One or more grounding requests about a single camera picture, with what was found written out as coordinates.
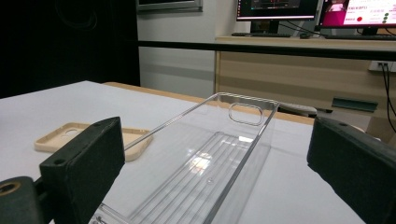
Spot white cabinet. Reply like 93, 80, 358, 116
136, 12, 218, 99

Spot light wooden desk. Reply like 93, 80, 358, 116
214, 35, 396, 144

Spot black curtain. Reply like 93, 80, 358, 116
0, 0, 140, 99

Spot black desk cables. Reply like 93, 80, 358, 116
381, 63, 396, 125

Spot pink screen computer monitor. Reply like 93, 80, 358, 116
318, 0, 396, 36

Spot white table sheet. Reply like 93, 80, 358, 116
0, 79, 367, 224

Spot white power strip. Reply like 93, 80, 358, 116
368, 60, 396, 73

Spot dark computer monitor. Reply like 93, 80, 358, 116
235, 0, 321, 35

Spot pale rounded object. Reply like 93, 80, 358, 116
277, 102, 318, 118

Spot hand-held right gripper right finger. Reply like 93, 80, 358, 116
306, 116, 396, 224

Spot black keyboard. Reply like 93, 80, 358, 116
325, 34, 396, 41
232, 32, 292, 38

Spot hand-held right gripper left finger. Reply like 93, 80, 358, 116
38, 116, 126, 224

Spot beige phone case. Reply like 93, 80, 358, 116
34, 121, 154, 162

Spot clear plastic tray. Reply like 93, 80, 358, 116
88, 91, 280, 224

